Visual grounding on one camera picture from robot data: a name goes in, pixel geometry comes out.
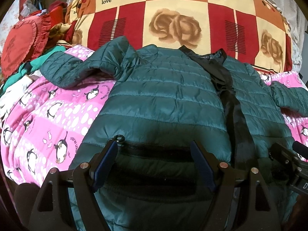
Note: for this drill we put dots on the red heart ruffled pillow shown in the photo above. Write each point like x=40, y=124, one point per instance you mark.
x=25, y=42

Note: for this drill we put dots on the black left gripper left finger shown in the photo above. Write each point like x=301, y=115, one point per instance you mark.
x=51, y=209

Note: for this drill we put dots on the red clothes pile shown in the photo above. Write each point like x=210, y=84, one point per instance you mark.
x=59, y=29

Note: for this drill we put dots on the pink penguin print blanket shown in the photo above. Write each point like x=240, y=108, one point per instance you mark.
x=45, y=128

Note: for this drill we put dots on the white patterned cloth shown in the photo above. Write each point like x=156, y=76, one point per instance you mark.
x=12, y=95

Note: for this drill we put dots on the red orange rose quilt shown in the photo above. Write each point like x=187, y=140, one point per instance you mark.
x=251, y=31

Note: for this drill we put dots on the teal green garment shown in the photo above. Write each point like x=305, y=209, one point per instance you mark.
x=29, y=67

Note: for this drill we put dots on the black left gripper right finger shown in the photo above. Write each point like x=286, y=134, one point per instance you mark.
x=240, y=199

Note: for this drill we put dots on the dark green puffer jacket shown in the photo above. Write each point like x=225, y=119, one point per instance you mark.
x=162, y=100

